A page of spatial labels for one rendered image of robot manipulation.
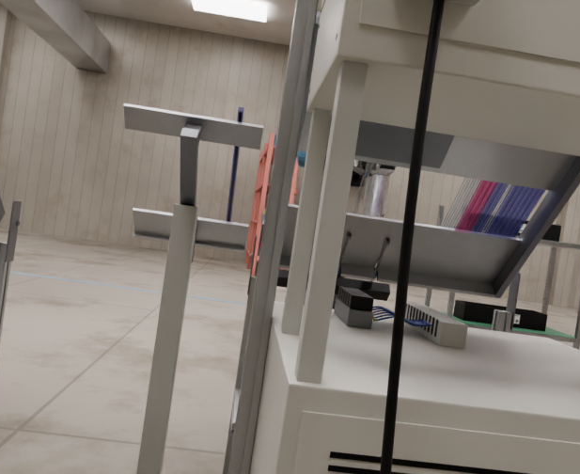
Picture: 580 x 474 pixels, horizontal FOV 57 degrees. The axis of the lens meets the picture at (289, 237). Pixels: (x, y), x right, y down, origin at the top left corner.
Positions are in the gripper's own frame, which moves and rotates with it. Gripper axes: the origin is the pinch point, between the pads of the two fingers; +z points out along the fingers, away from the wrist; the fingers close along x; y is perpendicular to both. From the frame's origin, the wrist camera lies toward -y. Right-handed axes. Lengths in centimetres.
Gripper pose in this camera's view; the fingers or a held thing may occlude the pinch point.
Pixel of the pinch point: (366, 174)
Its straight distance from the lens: 139.4
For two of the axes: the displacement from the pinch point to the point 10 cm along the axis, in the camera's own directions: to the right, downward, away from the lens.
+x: 9.9, 1.4, 0.8
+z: 0.0, 4.9, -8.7
